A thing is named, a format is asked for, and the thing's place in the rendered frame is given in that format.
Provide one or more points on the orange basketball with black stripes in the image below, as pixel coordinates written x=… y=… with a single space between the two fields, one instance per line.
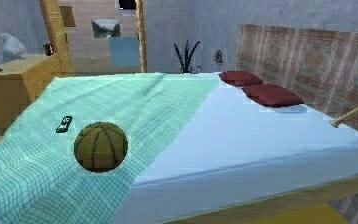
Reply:
x=100 y=146

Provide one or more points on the dark house plant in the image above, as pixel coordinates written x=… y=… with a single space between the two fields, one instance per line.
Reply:
x=186 y=56

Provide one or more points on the bed with patterned headboard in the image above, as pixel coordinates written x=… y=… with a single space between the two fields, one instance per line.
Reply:
x=240 y=140

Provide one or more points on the dark red pillow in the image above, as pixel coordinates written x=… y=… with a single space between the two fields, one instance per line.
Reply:
x=273 y=95
x=240 y=78

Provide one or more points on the green checked blanket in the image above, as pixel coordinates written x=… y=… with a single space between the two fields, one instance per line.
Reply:
x=87 y=110

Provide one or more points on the framed landscape picture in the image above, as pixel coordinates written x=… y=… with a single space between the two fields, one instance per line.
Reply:
x=106 y=28

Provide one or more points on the black remote control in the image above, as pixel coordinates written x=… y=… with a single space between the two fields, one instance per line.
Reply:
x=64 y=124

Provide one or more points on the small dark red object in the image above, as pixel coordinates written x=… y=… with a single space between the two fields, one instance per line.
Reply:
x=48 y=49

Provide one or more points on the wooden chest of drawers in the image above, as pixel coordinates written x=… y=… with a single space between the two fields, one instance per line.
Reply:
x=13 y=86

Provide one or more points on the wooden baseball bat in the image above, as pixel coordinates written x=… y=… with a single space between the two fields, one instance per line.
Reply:
x=351 y=115

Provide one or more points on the white figurine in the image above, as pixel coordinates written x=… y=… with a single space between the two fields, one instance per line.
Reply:
x=12 y=47

